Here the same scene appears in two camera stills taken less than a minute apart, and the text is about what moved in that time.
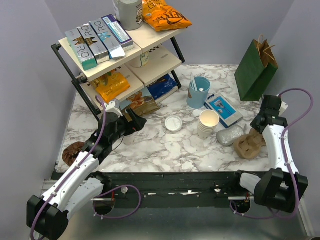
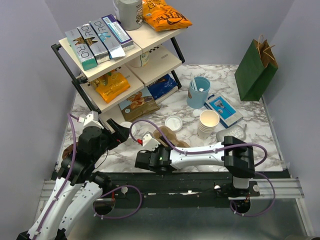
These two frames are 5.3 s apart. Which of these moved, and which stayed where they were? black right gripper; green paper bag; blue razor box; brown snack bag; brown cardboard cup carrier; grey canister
Moved: brown cardboard cup carrier; black right gripper
Stayed: blue razor box; green paper bag; brown snack bag; grey canister
